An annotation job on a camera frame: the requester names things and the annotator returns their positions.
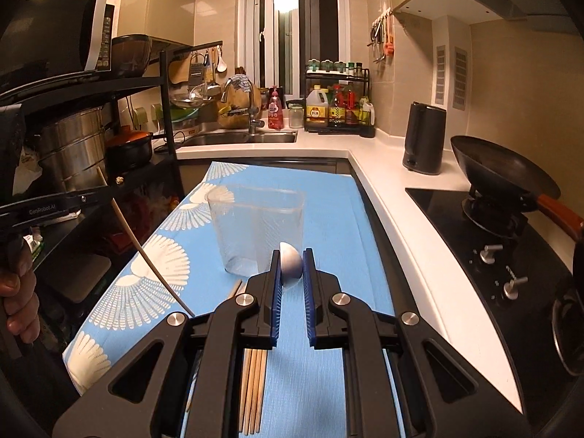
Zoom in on white ceramic spoon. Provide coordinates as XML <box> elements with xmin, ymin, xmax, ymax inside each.
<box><xmin>279</xmin><ymin>242</ymin><xmax>303</xmax><ymax>288</ymax></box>

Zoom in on metal fork grey handle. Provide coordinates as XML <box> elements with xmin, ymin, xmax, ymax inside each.
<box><xmin>185</xmin><ymin>351</ymin><xmax>202</xmax><ymax>414</ymax></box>

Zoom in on kitchen faucet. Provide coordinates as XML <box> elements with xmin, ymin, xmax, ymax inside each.
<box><xmin>218</xmin><ymin>73</ymin><xmax>261</xmax><ymax>130</ymax></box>

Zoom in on hanging utensils on hooks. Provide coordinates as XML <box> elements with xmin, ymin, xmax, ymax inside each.
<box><xmin>367</xmin><ymin>8</ymin><xmax>395</xmax><ymax>64</ymax></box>

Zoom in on person's left hand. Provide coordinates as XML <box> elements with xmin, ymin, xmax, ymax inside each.
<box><xmin>1</xmin><ymin>236</ymin><xmax>41</xmax><ymax>344</ymax></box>

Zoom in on steel stock pot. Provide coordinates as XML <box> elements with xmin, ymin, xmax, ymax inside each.
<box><xmin>39</xmin><ymin>108</ymin><xmax>106</xmax><ymax>192</ymax></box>

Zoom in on red lidded black pot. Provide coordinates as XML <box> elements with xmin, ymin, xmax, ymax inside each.
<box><xmin>105</xmin><ymin>126</ymin><xmax>153</xmax><ymax>172</ymax></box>

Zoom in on blue patterned table cloth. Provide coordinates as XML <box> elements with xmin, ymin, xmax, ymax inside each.
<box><xmin>62</xmin><ymin>160</ymin><xmax>407</xmax><ymax>438</ymax></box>

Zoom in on microwave oven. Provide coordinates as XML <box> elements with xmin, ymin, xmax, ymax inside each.
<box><xmin>1</xmin><ymin>0</ymin><xmax>115</xmax><ymax>92</ymax></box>

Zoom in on clear plastic utensil holder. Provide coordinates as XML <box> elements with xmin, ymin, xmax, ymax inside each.
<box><xmin>206</xmin><ymin>184</ymin><xmax>305</xmax><ymax>278</ymax></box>

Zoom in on black gas stove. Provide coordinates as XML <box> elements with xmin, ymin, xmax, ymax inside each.
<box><xmin>406</xmin><ymin>188</ymin><xmax>583</xmax><ymax>437</ymax></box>

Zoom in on brown bowl on shelf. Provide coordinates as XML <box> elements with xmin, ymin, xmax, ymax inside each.
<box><xmin>111</xmin><ymin>34</ymin><xmax>153</xmax><ymax>77</ymax></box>

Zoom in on black storage shelf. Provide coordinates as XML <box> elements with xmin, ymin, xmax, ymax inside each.
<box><xmin>0</xmin><ymin>39</ymin><xmax>225</xmax><ymax>366</ymax></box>

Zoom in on black electric kettle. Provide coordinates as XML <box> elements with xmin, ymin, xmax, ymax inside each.
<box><xmin>402</xmin><ymin>102</ymin><xmax>446</xmax><ymax>175</ymax></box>

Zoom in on steel sink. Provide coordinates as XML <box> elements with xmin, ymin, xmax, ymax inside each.
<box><xmin>182</xmin><ymin>131</ymin><xmax>298</xmax><ymax>146</ymax></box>

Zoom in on pink dish soap bottle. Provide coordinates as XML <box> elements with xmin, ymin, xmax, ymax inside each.
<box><xmin>268</xmin><ymin>87</ymin><xmax>284</xmax><ymax>130</ymax></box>

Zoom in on black spice rack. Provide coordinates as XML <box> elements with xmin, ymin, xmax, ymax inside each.
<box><xmin>303</xmin><ymin>66</ymin><xmax>376</xmax><ymax>138</ymax></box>

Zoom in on yellow oil bottle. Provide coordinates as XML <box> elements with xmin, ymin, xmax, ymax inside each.
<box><xmin>305</xmin><ymin>85</ymin><xmax>329</xmax><ymax>131</ymax></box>

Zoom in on black wok red handle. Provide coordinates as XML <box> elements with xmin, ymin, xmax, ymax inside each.
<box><xmin>450</xmin><ymin>135</ymin><xmax>583</xmax><ymax>242</ymax></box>

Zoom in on window frame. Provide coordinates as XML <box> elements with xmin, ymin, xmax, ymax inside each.
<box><xmin>235</xmin><ymin>0</ymin><xmax>350</xmax><ymax>99</ymax></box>

